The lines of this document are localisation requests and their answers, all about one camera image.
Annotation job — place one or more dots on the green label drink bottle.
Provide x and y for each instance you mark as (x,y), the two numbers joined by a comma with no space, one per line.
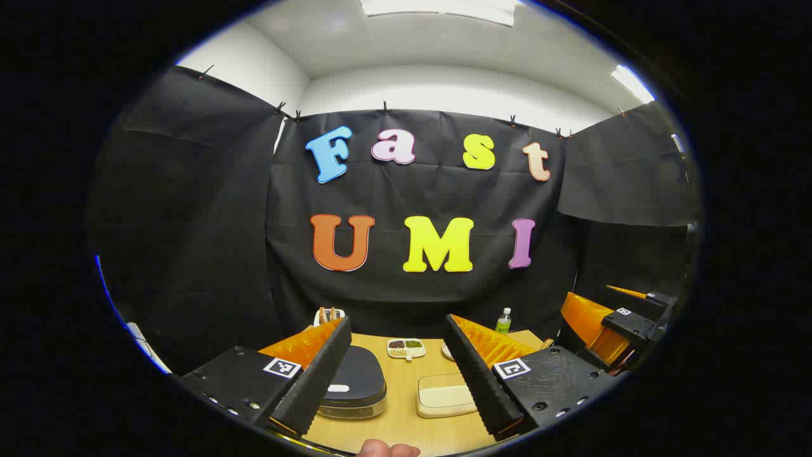
(503,325)

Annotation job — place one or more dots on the ceiling light panel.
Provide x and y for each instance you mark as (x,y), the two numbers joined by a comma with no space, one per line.
(633,84)
(438,9)

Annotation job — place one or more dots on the white divided dish of beans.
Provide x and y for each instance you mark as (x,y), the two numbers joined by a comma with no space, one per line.
(406,348)

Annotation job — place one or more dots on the black silver rice cooker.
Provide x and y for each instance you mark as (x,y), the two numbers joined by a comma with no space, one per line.
(361,381)

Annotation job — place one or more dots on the clear tray of white rice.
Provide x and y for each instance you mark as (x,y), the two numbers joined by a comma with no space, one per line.
(444,397)

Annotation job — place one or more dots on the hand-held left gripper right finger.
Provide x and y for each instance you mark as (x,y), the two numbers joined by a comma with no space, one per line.
(482,381)

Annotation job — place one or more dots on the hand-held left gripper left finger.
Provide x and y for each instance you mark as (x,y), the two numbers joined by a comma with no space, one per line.
(317,381)

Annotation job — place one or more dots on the white toaster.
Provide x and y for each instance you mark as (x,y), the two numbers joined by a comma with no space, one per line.
(341,315)

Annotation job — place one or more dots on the white round plate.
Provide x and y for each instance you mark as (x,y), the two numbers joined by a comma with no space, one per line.
(446,351)

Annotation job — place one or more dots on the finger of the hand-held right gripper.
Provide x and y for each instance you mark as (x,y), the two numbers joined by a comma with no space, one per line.
(660,299)
(583,317)

